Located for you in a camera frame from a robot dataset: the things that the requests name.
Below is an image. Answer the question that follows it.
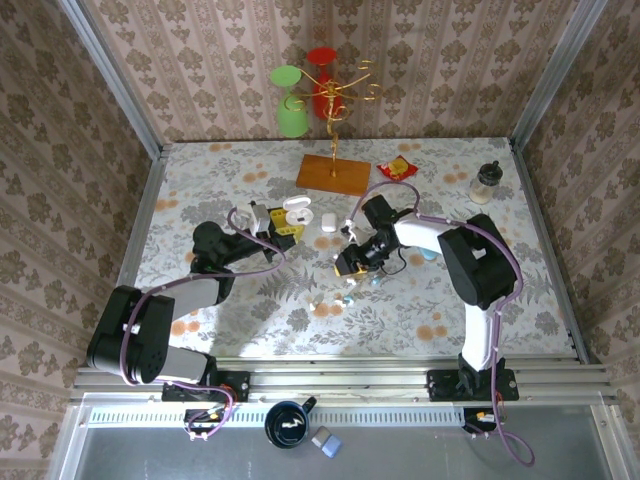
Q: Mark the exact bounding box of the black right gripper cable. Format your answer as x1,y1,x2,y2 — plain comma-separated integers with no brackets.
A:
378,248,410,276

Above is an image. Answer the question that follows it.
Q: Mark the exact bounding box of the black connector with wires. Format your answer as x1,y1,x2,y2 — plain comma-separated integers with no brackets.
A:
183,388,239,444
462,407,506,441

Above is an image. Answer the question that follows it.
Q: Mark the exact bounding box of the black mug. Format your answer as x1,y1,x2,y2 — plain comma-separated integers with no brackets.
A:
263,396,319,450

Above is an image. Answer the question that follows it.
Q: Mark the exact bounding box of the plain white rounded earbud case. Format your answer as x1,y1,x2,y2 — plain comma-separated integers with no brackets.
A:
282,195,316,227

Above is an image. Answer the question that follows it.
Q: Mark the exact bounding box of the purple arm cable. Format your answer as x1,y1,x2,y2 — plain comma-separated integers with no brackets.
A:
121,207,287,442
346,179,536,467

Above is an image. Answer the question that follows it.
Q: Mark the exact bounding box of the wide aluminium base rail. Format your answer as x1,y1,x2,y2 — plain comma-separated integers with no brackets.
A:
69,355,624,406

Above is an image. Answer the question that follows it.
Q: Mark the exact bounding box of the green wine glass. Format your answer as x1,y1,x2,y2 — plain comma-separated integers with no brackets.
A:
269,65,310,139

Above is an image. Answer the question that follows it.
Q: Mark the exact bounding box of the glass jar with white grains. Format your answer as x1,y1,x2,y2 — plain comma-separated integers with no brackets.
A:
468,160,501,205

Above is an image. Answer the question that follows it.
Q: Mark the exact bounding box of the red snack packet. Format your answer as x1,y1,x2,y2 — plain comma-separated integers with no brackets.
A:
375,154,419,185

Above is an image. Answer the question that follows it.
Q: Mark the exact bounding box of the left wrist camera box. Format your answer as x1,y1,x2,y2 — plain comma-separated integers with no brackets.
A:
248,200,272,235

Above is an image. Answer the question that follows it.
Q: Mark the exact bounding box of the floral tablecloth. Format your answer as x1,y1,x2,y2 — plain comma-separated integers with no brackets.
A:
121,137,576,359

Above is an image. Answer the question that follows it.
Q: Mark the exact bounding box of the red wine glass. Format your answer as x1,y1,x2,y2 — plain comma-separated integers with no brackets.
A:
306,47,344,120

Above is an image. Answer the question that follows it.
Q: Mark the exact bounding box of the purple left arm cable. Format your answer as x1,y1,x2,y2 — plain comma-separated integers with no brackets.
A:
121,207,287,442

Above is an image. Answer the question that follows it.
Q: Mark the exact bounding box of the aluminium frame post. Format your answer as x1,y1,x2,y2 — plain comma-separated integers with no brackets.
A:
509,0,609,151
57,0,166,160

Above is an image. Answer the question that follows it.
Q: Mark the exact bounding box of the grey metal shelf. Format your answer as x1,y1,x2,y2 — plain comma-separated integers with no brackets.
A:
47,403,621,480

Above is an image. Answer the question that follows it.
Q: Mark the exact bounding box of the aluminium side rail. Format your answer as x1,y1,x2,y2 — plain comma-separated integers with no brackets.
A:
112,143,169,301
509,138,591,364

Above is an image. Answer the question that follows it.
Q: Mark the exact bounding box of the gold glass rack wooden base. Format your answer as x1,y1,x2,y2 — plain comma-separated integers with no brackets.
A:
284,58,384,197

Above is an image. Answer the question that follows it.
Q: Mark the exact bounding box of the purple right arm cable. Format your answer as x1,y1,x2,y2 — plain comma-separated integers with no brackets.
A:
346,179,536,467

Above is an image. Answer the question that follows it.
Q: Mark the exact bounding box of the small blue block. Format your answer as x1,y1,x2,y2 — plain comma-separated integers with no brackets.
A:
320,433,344,460

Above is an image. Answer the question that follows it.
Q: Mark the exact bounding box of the white slotted cable duct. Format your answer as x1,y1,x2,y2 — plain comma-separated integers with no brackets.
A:
88,405,469,430

